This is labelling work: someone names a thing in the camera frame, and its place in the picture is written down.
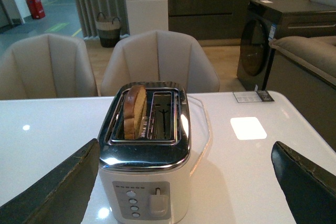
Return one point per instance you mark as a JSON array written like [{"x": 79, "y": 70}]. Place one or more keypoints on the beige left chair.
[{"x": 47, "y": 66}]

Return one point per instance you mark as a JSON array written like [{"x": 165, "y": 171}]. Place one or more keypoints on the woven basket with handles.
[{"x": 109, "y": 29}]

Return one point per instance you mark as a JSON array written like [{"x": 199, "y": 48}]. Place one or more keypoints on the beige right chair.
[{"x": 160, "y": 55}]

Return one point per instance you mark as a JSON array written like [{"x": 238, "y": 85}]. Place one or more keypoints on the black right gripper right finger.
[{"x": 309, "y": 189}]

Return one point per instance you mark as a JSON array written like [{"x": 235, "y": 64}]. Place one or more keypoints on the beige sofa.
[{"x": 303, "y": 70}]

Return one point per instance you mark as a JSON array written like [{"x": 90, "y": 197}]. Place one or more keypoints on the black label card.
[{"x": 253, "y": 96}]

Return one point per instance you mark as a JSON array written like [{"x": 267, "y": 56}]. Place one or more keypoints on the red bin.
[{"x": 36, "y": 9}]

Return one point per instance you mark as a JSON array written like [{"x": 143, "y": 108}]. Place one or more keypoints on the beige chair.
[
  {"x": 47, "y": 66},
  {"x": 160, "y": 55}
]

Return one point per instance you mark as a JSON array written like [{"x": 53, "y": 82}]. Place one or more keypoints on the brown bread slice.
[{"x": 134, "y": 108}]

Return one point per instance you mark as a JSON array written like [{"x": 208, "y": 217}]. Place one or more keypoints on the white toaster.
[{"x": 147, "y": 180}]

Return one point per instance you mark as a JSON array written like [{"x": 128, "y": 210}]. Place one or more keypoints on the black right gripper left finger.
[{"x": 62, "y": 195}]

